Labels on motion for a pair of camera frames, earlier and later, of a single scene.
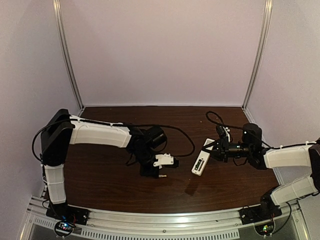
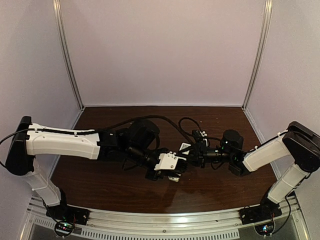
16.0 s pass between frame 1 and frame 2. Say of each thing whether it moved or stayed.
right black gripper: moved
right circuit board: stayed
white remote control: moved
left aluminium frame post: stayed
